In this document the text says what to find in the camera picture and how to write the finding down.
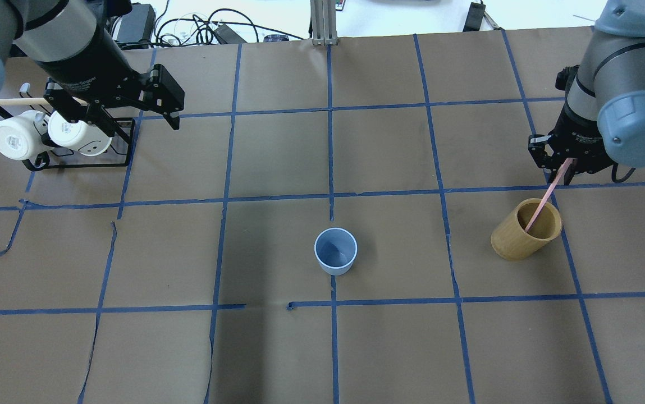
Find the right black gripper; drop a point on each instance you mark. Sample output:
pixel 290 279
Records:
pixel 580 134

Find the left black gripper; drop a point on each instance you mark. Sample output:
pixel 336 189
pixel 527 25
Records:
pixel 89 63

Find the light blue plastic cup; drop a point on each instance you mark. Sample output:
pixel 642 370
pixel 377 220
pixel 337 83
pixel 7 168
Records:
pixel 335 250

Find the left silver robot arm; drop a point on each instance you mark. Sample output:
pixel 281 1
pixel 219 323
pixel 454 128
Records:
pixel 58 31

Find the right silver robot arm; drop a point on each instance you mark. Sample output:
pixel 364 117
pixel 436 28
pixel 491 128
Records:
pixel 602 122

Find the bamboo chopstick holder cup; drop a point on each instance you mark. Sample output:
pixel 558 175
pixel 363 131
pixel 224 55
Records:
pixel 523 232

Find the black power adapter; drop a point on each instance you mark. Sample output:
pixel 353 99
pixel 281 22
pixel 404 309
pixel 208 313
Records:
pixel 135 29

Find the upper white mug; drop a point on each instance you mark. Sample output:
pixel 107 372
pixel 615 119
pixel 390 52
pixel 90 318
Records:
pixel 86 139

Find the white mug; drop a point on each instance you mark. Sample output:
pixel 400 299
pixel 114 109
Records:
pixel 86 139
pixel 22 137

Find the lower white mug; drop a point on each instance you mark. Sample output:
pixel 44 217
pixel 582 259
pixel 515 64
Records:
pixel 22 137

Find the small black power brick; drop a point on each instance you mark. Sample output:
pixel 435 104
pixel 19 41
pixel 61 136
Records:
pixel 475 16

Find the black wire mug rack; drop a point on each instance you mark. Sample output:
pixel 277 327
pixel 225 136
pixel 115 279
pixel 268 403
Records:
pixel 118 154

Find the aluminium frame post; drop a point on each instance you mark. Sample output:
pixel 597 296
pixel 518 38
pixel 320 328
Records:
pixel 323 22

